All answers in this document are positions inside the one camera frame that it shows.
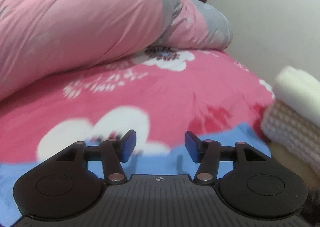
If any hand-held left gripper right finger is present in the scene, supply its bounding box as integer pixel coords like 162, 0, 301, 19
185, 131, 266, 184

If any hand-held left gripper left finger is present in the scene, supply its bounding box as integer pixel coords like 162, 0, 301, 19
55, 129, 137, 184

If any blue t-shirt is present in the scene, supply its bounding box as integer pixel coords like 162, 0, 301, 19
0, 122, 273, 227

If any pink floral fleece blanket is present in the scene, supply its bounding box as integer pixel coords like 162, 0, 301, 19
0, 47, 275, 162

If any pink checked folded garment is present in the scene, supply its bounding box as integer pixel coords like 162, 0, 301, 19
260, 100, 320, 170

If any beige folded garment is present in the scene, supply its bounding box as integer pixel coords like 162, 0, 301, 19
271, 142, 320, 187

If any cream folded garment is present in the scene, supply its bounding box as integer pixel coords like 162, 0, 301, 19
274, 65, 320, 122

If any pink and grey floral duvet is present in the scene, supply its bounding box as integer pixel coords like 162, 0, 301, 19
0, 0, 233, 102

